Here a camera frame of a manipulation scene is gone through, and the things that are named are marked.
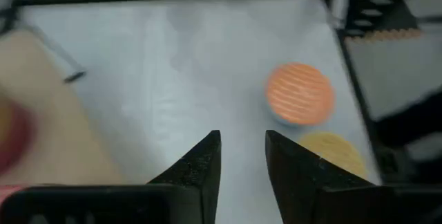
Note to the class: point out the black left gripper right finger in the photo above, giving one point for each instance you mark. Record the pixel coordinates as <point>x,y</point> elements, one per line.
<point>328,203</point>

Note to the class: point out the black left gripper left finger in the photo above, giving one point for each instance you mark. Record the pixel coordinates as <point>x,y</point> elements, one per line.
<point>172,203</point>

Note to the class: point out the blue diamond pattern bowl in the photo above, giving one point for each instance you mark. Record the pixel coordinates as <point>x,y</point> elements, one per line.
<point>338,151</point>

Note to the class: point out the teal star pattern bowl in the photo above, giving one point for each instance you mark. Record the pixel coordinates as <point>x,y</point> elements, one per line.
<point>299,94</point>

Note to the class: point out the wooden shelf black metal frame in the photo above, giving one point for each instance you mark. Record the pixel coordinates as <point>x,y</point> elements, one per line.
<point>62,130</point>

